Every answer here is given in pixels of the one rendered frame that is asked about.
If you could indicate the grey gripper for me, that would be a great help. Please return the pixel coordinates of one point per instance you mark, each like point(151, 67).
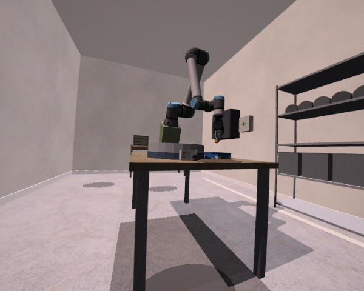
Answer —
point(217, 125)

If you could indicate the blue crate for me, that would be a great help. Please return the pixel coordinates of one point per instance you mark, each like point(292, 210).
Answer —
point(217, 155)

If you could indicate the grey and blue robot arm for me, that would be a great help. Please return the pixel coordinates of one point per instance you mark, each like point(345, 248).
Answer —
point(193, 100)

